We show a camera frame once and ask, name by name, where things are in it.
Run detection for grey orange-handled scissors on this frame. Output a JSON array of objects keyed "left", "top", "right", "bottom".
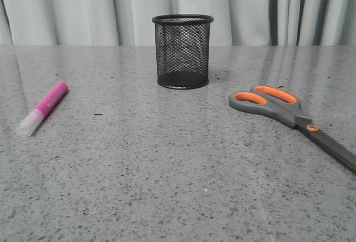
[{"left": 229, "top": 86, "right": 355, "bottom": 173}]

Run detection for pink marker pen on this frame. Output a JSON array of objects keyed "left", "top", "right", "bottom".
[{"left": 16, "top": 81, "right": 68, "bottom": 137}]

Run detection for black mesh pen holder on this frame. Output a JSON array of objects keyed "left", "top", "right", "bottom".
[{"left": 152, "top": 14, "right": 214, "bottom": 90}]

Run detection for grey curtain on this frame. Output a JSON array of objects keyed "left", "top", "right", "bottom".
[{"left": 1, "top": 0, "right": 355, "bottom": 46}]

